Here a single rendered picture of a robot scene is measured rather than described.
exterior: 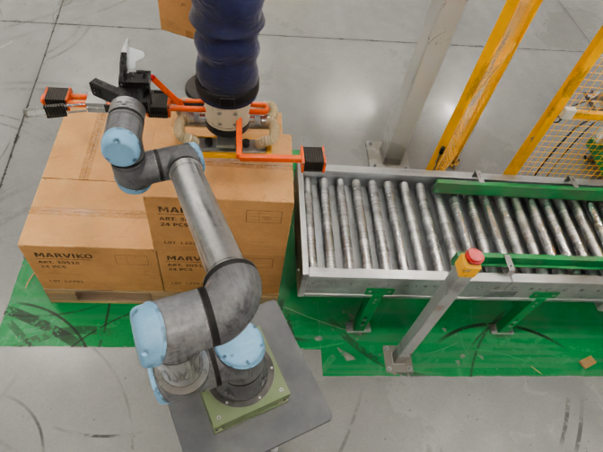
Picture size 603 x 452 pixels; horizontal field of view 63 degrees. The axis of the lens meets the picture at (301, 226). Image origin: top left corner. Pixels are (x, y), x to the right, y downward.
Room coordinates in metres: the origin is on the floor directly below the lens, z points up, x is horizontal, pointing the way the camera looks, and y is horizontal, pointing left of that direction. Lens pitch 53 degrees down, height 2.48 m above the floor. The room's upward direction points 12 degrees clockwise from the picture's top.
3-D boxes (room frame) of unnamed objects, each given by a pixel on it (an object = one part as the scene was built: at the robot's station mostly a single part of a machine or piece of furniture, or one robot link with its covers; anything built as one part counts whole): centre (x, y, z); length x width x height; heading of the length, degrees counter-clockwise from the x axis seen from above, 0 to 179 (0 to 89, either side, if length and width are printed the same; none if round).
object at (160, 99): (1.35, 0.61, 1.24); 0.10 x 0.08 x 0.06; 14
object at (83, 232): (1.64, 0.73, 0.34); 1.20 x 1.00 x 0.40; 102
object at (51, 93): (1.27, 0.95, 1.24); 0.08 x 0.07 x 0.05; 104
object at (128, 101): (0.92, 0.50, 1.58); 0.09 x 0.05 x 0.10; 104
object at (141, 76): (1.00, 0.52, 1.58); 0.12 x 0.09 x 0.08; 14
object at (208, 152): (1.32, 0.34, 1.14); 0.34 x 0.10 x 0.05; 104
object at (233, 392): (0.58, 0.10, 0.88); 0.19 x 0.19 x 0.10
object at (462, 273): (1.12, -0.66, 0.50); 0.07 x 0.07 x 1.00; 12
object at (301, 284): (1.49, 0.01, 0.48); 0.70 x 0.03 x 0.15; 12
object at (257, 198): (1.40, 0.38, 0.74); 0.60 x 0.40 x 0.40; 102
